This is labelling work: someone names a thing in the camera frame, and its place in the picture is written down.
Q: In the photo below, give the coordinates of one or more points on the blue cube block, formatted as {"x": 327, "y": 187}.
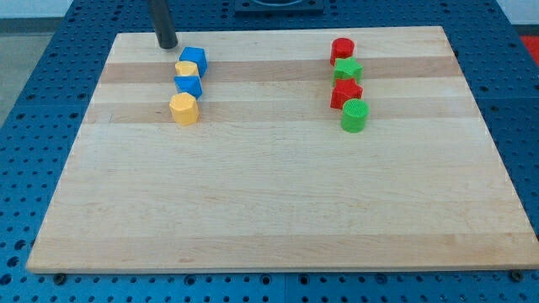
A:
{"x": 196, "y": 55}

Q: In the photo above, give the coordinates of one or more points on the yellow heart block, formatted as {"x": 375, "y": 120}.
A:
{"x": 187, "y": 69}

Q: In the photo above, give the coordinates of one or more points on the wooden board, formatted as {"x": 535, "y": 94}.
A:
{"x": 267, "y": 180}

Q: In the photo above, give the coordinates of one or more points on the green cylinder block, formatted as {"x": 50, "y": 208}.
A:
{"x": 354, "y": 115}

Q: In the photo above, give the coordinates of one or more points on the yellow octagon block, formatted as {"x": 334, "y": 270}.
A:
{"x": 184, "y": 109}

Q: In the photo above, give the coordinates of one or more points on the red star block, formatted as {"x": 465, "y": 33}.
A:
{"x": 345, "y": 89}

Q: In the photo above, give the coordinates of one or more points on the blue triangle block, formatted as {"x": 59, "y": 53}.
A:
{"x": 189, "y": 84}

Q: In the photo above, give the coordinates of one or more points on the green star block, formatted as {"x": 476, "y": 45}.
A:
{"x": 347, "y": 68}

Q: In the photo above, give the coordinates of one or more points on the red cylinder block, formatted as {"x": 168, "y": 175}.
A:
{"x": 341, "y": 48}

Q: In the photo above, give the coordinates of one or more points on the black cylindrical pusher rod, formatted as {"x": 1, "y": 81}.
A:
{"x": 162, "y": 23}

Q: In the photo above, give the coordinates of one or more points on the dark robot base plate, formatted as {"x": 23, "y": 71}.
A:
{"x": 243, "y": 7}

